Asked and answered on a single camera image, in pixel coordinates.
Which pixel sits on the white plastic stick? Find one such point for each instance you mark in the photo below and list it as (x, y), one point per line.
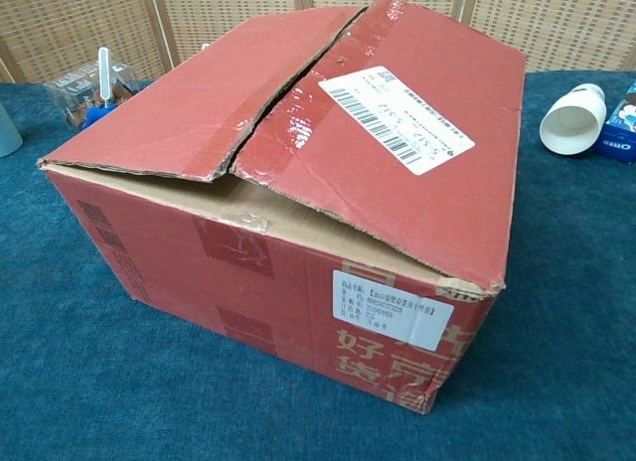
(104, 73)

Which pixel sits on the woven wooden folding screen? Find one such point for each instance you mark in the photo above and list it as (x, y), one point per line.
(74, 24)

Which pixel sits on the clear plastic snack package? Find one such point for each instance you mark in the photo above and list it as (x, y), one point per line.
(74, 88)

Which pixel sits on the blue plastic object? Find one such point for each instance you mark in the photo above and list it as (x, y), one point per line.
(97, 114)

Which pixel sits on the white paper cup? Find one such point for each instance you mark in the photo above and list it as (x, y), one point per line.
(571, 123)

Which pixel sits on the blue tablecloth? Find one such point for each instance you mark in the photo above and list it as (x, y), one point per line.
(99, 381)

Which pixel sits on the large red cardboard box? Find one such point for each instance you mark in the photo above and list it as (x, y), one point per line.
(199, 262)

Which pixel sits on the blue Oreo cookie box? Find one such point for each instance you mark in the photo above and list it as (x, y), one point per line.
(621, 143)

